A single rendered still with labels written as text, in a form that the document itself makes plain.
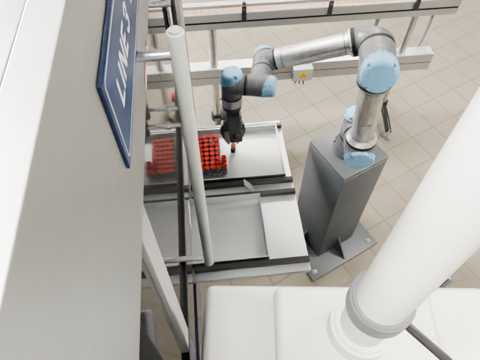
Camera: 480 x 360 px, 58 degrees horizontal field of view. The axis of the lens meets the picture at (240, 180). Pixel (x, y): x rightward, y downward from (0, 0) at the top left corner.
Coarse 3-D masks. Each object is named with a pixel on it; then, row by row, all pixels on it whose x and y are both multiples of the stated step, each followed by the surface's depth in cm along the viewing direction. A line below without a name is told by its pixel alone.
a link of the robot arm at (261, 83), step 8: (256, 64) 150; (264, 64) 150; (256, 72) 148; (264, 72) 148; (248, 80) 146; (256, 80) 145; (264, 80) 145; (272, 80) 145; (248, 88) 146; (256, 88) 146; (264, 88) 145; (272, 88) 145; (256, 96) 149; (264, 96) 148; (272, 96) 148
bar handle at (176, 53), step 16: (176, 32) 56; (176, 48) 58; (176, 64) 60; (176, 80) 62; (176, 96) 66; (192, 96) 66; (192, 112) 68; (192, 128) 71; (192, 144) 74; (192, 160) 78; (192, 176) 82; (208, 224) 99; (208, 240) 105; (192, 256) 114; (208, 256) 112
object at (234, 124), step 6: (228, 114) 158; (234, 114) 158; (228, 120) 158; (234, 120) 158; (228, 126) 160; (234, 126) 158; (240, 126) 158; (234, 132) 158; (240, 132) 158; (234, 138) 158; (240, 138) 158
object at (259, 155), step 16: (256, 128) 183; (272, 128) 184; (224, 144) 180; (240, 144) 180; (256, 144) 180; (272, 144) 180; (240, 160) 176; (256, 160) 176; (272, 160) 176; (208, 176) 171; (224, 176) 171; (240, 176) 167; (256, 176) 168; (272, 176) 169
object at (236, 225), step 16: (192, 208) 163; (208, 208) 163; (224, 208) 163; (240, 208) 163; (256, 208) 163; (192, 224) 159; (224, 224) 159; (240, 224) 159; (256, 224) 159; (192, 240) 155; (224, 240) 155; (240, 240) 155; (256, 240) 155; (224, 256) 152; (240, 256) 152; (256, 256) 148
